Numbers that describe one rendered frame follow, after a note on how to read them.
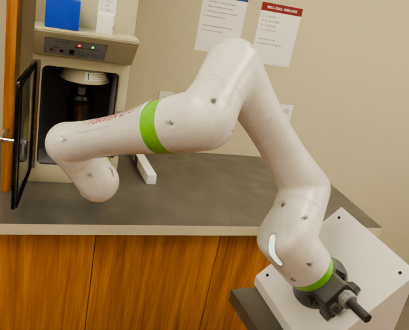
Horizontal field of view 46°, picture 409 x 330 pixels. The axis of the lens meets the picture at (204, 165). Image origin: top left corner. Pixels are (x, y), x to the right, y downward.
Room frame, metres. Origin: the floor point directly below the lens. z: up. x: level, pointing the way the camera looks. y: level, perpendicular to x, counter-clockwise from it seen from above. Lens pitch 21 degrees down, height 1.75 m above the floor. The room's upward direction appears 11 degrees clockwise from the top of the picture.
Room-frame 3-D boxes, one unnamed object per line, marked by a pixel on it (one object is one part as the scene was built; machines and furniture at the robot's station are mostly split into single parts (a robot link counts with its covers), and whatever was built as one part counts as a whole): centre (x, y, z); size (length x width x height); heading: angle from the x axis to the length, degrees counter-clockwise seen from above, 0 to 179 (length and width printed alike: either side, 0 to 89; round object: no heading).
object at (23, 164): (1.38, 0.57, 1.19); 0.30 x 0.01 x 0.40; 14
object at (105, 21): (1.57, 0.40, 1.54); 0.05 x 0.05 x 0.06; 9
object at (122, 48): (1.55, 0.45, 1.46); 0.32 x 0.11 x 0.10; 111
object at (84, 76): (1.70, 0.49, 1.34); 0.18 x 0.18 x 0.05
